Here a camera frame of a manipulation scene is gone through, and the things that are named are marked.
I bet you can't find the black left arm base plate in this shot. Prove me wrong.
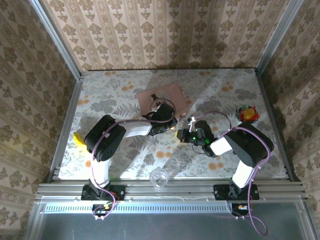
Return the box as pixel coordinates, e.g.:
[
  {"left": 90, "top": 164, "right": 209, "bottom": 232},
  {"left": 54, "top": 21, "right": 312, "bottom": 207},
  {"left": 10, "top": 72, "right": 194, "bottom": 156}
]
[{"left": 81, "top": 184, "right": 126, "bottom": 201}]

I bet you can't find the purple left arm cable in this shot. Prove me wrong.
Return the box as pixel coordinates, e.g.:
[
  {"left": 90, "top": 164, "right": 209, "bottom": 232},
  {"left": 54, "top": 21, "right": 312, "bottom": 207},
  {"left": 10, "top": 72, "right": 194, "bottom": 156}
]
[{"left": 90, "top": 98, "right": 177, "bottom": 220}]

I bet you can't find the floral table covering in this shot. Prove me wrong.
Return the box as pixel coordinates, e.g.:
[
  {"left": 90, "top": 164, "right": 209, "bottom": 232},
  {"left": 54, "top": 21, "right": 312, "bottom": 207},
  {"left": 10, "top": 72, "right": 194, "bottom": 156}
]
[{"left": 58, "top": 68, "right": 288, "bottom": 181}]

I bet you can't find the grey metal panel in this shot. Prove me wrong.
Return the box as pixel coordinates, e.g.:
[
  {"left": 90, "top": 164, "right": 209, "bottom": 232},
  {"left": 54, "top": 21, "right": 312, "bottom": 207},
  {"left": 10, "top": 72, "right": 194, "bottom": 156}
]
[{"left": 24, "top": 196, "right": 320, "bottom": 240}]

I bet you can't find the red yellow snack packet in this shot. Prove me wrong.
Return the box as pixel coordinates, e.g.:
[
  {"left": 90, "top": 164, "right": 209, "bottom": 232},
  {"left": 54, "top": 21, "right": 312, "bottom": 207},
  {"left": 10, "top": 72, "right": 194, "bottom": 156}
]
[{"left": 239, "top": 106, "right": 261, "bottom": 123}]

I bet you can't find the slotted grey cable duct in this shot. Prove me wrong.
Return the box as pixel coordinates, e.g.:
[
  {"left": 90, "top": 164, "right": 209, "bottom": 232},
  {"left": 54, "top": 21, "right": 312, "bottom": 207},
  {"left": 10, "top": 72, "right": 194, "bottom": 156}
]
[{"left": 44, "top": 201, "right": 232, "bottom": 214}]

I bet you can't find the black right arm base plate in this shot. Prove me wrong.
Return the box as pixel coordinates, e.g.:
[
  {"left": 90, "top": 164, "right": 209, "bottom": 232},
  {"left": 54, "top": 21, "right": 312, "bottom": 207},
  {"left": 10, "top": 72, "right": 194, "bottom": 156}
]
[{"left": 213, "top": 184, "right": 260, "bottom": 201}]

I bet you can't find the wide aluminium base rail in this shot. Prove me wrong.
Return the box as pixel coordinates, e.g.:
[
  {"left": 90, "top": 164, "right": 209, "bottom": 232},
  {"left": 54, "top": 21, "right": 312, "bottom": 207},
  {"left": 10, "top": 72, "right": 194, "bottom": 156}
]
[{"left": 34, "top": 178, "right": 311, "bottom": 202}]

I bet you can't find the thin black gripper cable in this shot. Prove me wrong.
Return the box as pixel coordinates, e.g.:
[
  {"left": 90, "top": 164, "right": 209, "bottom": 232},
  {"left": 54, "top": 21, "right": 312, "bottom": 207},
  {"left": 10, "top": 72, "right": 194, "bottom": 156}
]
[{"left": 191, "top": 143, "right": 209, "bottom": 155}]

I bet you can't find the aluminium side rail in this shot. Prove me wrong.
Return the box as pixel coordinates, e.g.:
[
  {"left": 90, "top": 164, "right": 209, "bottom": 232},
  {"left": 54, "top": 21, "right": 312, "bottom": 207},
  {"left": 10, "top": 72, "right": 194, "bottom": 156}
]
[
  {"left": 254, "top": 69, "right": 301, "bottom": 181},
  {"left": 46, "top": 77, "right": 85, "bottom": 183}
]

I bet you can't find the pink box with cartoon couple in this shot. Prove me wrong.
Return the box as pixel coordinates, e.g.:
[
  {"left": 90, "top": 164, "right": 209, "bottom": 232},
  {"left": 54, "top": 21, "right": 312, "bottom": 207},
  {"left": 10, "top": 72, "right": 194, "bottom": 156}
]
[{"left": 136, "top": 83, "right": 188, "bottom": 119}]

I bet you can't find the dark patterned bowl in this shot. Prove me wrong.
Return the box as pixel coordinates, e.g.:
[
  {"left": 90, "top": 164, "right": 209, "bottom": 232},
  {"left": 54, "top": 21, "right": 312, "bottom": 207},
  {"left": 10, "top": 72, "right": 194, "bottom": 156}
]
[{"left": 235, "top": 104, "right": 261, "bottom": 124}]

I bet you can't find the clear glass cup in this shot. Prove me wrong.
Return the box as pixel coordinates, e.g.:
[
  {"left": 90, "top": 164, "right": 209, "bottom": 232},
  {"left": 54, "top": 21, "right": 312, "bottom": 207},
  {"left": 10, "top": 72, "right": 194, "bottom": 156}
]
[{"left": 149, "top": 167, "right": 169, "bottom": 190}]

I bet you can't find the black connector block with wires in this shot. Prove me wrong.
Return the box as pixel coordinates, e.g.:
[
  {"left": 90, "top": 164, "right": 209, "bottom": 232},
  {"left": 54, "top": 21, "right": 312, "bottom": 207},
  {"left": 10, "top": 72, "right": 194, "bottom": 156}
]
[
  {"left": 91, "top": 203, "right": 112, "bottom": 218},
  {"left": 231, "top": 202, "right": 255, "bottom": 217}
]

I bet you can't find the yellow banana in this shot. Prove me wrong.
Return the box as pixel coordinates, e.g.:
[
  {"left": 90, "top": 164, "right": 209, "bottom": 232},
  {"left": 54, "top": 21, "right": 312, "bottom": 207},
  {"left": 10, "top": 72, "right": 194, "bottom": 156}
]
[{"left": 73, "top": 132, "right": 88, "bottom": 147}]

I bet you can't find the aluminium corner post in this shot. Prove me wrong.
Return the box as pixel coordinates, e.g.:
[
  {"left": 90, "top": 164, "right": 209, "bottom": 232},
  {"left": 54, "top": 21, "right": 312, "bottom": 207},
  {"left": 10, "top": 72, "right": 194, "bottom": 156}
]
[
  {"left": 29, "top": 0, "right": 82, "bottom": 80},
  {"left": 254, "top": 0, "right": 305, "bottom": 76}
]

